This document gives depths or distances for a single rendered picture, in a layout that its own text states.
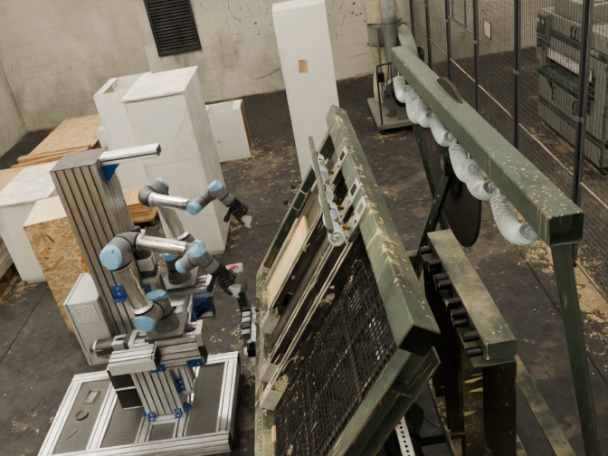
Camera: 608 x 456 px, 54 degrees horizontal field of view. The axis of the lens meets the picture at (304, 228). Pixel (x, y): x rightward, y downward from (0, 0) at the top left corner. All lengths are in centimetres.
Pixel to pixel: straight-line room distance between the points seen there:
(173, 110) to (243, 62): 595
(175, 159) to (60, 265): 152
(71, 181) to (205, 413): 177
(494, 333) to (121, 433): 293
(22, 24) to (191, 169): 702
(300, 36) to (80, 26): 590
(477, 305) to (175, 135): 415
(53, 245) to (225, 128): 406
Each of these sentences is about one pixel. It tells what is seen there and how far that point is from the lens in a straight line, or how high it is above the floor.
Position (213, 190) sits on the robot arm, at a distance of 355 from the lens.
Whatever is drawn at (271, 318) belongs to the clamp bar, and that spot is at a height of 100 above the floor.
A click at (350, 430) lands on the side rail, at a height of 150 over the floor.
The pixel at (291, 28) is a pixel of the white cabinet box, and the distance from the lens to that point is 688.
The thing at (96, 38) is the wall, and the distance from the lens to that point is 1190.
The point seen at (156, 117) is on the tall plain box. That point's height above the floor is 154.
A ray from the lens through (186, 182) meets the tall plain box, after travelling 589.
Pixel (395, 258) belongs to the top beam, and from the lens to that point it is 209.
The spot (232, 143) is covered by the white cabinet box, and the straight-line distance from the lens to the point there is 852.
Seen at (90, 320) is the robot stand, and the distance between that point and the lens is 377.
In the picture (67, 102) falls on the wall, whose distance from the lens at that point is 1240.
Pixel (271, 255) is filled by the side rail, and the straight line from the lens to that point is 408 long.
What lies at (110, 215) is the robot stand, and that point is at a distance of 341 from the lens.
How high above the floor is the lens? 303
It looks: 28 degrees down
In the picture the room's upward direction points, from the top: 11 degrees counter-clockwise
